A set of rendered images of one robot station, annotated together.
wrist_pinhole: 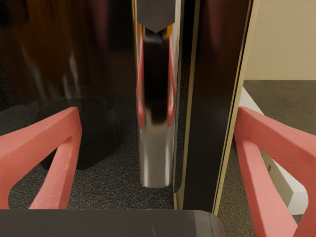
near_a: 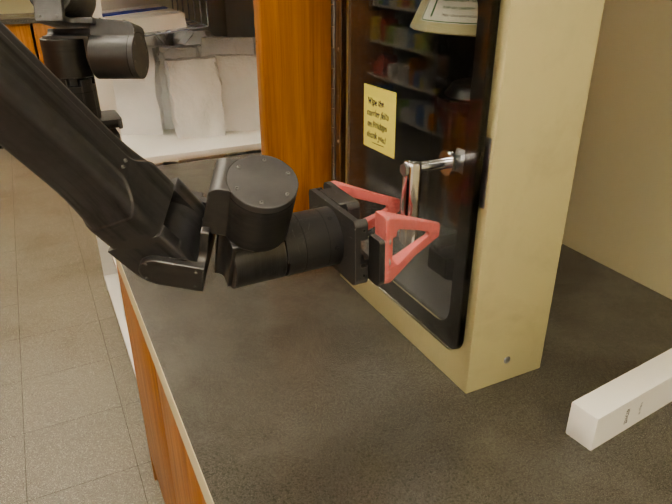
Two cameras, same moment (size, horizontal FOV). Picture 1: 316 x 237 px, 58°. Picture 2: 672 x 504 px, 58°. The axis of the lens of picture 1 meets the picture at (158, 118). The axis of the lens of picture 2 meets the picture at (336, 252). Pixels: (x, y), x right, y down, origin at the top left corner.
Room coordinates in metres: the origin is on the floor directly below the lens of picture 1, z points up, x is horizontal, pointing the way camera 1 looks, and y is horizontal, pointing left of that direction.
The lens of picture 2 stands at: (-0.22, -0.49, 1.39)
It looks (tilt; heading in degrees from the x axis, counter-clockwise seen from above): 26 degrees down; 64
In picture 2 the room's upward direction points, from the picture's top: straight up
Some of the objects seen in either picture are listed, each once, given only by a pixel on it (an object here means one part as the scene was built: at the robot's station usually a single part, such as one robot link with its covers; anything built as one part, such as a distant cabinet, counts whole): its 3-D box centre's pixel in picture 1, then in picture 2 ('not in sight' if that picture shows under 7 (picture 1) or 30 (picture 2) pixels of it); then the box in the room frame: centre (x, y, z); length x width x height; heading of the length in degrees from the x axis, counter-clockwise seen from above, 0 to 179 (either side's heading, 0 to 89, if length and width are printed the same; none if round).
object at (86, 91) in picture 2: not in sight; (76, 104); (-0.18, 0.40, 1.21); 0.10 x 0.07 x 0.07; 1
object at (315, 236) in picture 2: not in sight; (313, 239); (-0.01, 0.00, 1.15); 0.10 x 0.07 x 0.07; 90
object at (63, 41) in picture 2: not in sight; (71, 56); (-0.17, 0.40, 1.27); 0.07 x 0.06 x 0.07; 150
